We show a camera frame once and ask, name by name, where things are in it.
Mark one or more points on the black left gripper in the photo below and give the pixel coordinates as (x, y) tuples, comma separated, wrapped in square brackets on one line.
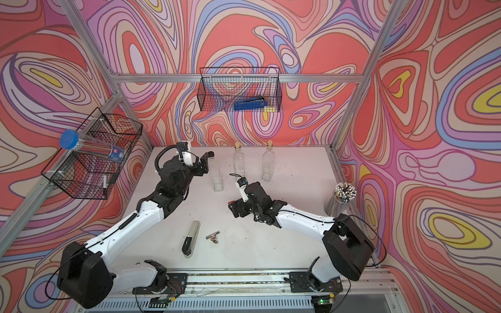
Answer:
[(203, 164)]

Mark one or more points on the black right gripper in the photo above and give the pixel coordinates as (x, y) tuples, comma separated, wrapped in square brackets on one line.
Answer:
[(240, 204)]

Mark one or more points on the clear glass bottle black cap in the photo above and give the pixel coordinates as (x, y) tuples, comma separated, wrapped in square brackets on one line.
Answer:
[(215, 173)]

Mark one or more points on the clear glass bottle cork stopper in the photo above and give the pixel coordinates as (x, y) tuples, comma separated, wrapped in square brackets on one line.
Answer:
[(239, 160)]

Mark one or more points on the clear square bottle with cork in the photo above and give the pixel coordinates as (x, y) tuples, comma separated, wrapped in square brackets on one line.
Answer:
[(268, 162)]

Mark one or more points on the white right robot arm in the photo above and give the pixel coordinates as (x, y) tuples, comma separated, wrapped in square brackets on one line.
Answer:
[(348, 248)]

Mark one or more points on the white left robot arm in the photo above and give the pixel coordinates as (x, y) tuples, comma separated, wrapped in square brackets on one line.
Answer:
[(86, 273)]

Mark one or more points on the small metal clip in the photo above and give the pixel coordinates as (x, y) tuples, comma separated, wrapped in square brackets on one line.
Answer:
[(213, 237)]

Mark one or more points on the blue plastic tool in basket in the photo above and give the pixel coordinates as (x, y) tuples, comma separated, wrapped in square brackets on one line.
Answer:
[(251, 103)]

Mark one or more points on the metal cup of pencils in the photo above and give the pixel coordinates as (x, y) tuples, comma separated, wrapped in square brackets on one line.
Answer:
[(343, 194)]

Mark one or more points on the black and beige flat tool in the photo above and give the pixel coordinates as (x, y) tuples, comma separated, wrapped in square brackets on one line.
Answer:
[(190, 240)]

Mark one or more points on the black marker in basket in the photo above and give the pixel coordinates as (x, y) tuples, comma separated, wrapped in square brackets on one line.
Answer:
[(105, 192)]

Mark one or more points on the clear tube with blue cap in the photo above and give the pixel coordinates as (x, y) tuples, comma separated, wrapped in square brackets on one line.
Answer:
[(74, 141)]

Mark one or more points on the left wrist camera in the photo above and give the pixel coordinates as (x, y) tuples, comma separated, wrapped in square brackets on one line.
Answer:
[(184, 153)]

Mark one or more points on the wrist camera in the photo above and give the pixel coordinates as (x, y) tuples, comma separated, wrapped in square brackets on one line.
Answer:
[(241, 184), (184, 153)]

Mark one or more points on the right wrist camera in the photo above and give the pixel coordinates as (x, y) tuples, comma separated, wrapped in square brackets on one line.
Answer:
[(241, 184)]

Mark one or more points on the black wire basket back wall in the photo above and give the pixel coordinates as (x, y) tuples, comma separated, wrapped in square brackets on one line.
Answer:
[(221, 87)]

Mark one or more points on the black wire basket wall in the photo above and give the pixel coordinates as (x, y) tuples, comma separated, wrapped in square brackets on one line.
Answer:
[(221, 87), (81, 175)]

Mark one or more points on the black wire basket left wall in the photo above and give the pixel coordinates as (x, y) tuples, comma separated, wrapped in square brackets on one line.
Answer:
[(81, 175)]

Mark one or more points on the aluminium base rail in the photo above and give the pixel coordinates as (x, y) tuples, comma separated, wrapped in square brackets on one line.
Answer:
[(266, 290)]

